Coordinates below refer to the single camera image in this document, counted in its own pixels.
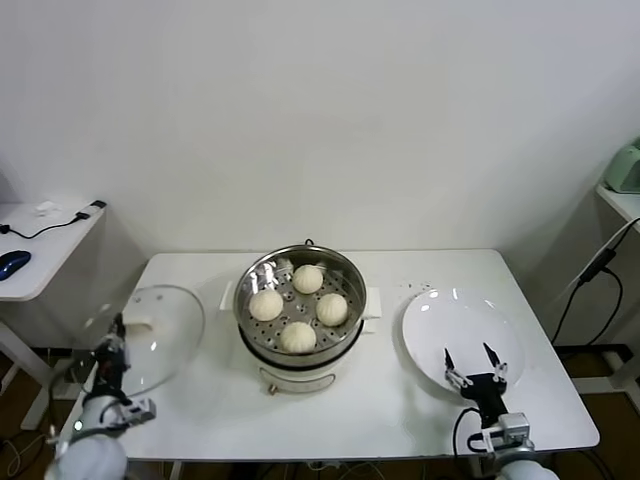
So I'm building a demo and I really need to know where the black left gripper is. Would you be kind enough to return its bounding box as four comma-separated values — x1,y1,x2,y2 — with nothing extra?
91,312,133,399

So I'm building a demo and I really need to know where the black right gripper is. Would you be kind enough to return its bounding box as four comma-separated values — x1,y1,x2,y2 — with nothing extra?
442,342,510,417

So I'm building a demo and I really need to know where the round glass pot lid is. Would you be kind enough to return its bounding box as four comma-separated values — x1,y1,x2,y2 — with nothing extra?
82,283,206,400

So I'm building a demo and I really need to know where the white steamed baozi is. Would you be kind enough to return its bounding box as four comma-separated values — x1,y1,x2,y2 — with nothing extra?
292,264,325,295
279,322,318,355
248,290,285,322
315,293,349,327

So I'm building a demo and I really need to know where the stainless steel steamer basket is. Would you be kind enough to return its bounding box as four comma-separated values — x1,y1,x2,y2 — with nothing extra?
218,243,385,369

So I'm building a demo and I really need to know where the round white plate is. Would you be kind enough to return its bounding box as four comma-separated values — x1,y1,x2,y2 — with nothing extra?
401,288,527,400

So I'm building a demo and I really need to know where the white side table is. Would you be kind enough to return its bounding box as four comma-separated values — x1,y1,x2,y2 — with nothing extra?
0,199,109,431

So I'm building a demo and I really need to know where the blue computer mouse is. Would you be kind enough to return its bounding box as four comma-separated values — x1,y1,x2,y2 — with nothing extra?
0,249,32,281

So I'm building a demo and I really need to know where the small black silver device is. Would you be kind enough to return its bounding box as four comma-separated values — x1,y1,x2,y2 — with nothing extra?
74,199,107,220

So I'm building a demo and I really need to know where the white electric cooker base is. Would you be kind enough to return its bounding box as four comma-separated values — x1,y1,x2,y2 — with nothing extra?
237,312,366,397

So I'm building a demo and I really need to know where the white side desk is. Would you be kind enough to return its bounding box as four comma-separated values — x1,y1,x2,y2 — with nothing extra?
554,182,640,401

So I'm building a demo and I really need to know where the pale green appliance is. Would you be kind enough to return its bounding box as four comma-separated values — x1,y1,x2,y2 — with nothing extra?
603,137,640,195

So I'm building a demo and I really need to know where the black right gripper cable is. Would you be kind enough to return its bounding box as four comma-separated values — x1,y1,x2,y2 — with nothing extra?
452,405,485,458

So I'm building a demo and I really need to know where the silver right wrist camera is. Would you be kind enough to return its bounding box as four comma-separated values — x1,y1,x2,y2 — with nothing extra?
481,411,531,447

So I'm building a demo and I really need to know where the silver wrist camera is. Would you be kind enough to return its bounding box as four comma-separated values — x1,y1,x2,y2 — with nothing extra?
116,395,158,426
481,411,531,447

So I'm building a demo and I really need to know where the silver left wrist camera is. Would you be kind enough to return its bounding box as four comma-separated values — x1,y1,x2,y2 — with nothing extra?
116,395,158,426

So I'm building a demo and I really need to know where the black cable on side table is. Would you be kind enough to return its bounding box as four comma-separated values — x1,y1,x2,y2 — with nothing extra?
0,212,91,240

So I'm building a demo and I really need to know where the thin white cable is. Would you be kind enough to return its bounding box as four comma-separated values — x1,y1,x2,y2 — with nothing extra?
547,217,640,312

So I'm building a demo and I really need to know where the black cable with adapter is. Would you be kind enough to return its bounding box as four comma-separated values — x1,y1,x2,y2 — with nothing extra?
552,244,626,347

